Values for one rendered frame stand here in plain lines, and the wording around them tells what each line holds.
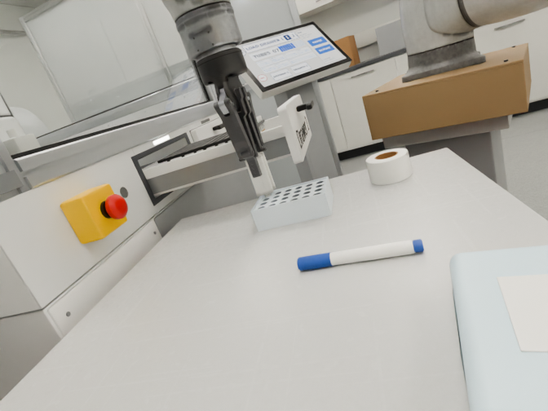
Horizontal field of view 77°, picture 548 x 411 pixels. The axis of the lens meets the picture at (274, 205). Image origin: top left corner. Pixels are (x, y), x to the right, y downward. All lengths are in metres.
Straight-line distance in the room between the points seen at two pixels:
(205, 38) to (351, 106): 3.22
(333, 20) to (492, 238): 4.12
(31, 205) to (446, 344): 0.52
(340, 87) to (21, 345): 3.42
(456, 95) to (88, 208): 0.75
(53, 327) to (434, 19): 0.94
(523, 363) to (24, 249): 0.53
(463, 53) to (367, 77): 2.73
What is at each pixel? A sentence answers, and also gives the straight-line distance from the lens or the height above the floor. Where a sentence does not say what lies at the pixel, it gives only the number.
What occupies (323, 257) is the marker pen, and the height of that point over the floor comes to 0.77.
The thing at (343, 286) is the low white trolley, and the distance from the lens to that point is 0.37.
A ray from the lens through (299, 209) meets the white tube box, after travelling 0.54.
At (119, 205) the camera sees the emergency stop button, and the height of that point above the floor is 0.88.
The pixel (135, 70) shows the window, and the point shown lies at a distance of 0.97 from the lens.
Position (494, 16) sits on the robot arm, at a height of 0.95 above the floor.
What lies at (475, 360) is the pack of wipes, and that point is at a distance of 0.23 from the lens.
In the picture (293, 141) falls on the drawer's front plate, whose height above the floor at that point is 0.86.
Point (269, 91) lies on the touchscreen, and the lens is 1.53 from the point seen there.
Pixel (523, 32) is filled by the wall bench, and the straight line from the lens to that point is 3.88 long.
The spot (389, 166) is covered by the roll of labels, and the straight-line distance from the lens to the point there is 0.59.
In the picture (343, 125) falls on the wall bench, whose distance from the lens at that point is 3.75.
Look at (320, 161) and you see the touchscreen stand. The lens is 1.78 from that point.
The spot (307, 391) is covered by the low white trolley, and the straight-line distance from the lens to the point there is 0.29.
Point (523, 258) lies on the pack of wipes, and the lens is 0.30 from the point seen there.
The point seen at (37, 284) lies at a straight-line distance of 0.57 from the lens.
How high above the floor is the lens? 0.97
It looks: 18 degrees down
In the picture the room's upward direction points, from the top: 20 degrees counter-clockwise
